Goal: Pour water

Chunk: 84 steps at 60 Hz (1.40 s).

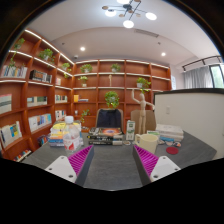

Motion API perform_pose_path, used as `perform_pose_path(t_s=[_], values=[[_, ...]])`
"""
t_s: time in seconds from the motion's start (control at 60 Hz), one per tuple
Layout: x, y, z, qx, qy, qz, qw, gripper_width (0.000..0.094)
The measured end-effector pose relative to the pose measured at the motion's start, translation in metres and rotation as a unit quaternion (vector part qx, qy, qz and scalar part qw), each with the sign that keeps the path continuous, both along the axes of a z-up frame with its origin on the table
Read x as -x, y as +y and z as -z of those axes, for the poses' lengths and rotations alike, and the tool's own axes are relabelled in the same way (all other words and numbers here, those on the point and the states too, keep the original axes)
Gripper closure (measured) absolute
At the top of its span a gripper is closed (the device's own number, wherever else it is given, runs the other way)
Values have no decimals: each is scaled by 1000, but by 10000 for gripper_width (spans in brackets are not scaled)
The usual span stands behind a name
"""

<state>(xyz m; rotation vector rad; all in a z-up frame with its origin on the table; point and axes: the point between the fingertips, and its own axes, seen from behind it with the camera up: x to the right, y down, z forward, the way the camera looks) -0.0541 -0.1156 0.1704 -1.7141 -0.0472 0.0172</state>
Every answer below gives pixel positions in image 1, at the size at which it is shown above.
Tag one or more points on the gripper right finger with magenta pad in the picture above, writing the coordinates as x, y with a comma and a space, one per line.
151, 167

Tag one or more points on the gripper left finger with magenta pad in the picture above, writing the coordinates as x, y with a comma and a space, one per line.
75, 167

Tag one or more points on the clear plastic water bottle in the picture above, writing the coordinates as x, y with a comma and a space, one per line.
71, 136

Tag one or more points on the red round coaster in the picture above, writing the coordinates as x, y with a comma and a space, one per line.
172, 150

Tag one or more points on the stack of dark books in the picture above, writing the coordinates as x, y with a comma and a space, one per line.
105, 136

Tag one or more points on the stack of white books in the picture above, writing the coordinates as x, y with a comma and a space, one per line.
170, 131

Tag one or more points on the stack of colourful books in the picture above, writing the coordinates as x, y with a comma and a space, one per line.
56, 134

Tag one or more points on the green white carton box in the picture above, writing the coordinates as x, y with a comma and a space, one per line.
130, 130

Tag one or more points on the brown cardboard panel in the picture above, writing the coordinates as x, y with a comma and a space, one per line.
150, 121

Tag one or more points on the dark blue office chair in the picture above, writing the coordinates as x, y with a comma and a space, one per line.
109, 118

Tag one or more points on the wooden artist mannequin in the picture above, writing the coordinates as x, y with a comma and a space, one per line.
142, 114

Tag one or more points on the white partition board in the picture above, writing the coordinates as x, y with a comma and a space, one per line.
199, 111

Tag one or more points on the potted ivy plant centre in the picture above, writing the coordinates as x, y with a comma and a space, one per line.
112, 99

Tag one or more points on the orange wooden bookshelf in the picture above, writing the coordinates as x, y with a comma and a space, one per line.
40, 85

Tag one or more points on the grey window curtain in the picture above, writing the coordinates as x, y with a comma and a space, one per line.
198, 78

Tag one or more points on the ceiling chandelier lamp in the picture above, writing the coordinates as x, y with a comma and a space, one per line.
127, 9

